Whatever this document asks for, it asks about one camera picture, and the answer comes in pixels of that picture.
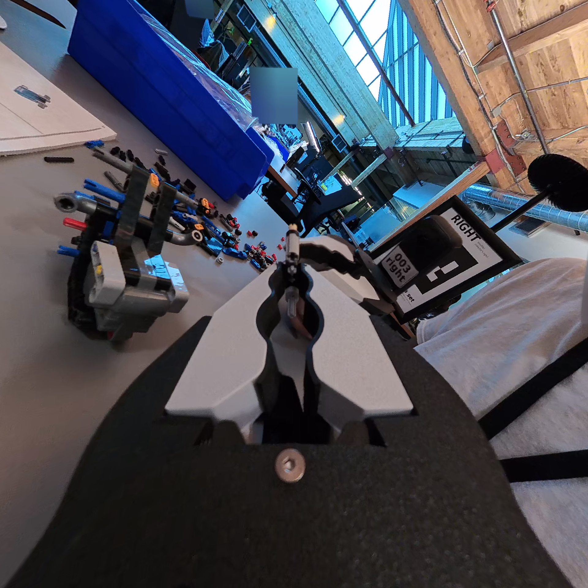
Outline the blue plastic bin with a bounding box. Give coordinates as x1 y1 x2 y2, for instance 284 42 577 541
68 0 276 201

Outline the white instruction booklet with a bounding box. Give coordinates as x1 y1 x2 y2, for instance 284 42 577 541
0 41 118 157

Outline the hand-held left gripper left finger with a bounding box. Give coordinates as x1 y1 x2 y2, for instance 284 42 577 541
164 264 295 444

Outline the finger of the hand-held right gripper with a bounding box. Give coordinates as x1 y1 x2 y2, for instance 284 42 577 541
299 235 364 277
316 268 383 306

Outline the pile of small lego pins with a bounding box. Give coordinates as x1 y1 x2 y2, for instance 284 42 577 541
43 140 288 272

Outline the black office chair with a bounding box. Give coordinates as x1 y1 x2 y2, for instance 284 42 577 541
262 181 301 219

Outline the black lanyard strap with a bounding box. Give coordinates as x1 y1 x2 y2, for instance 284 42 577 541
478 337 588 483

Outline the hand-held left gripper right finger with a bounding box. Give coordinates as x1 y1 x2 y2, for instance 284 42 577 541
296 264 415 432

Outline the small black grey lego assembly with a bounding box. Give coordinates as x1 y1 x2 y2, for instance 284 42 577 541
281 223 304 320

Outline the partly built grey lego model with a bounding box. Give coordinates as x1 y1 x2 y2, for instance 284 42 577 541
54 164 205 343

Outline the metal ventilation duct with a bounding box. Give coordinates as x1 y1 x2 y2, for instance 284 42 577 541
462 183 588 232

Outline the black ribbed disc on rod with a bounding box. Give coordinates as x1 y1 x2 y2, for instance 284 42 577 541
491 154 588 234

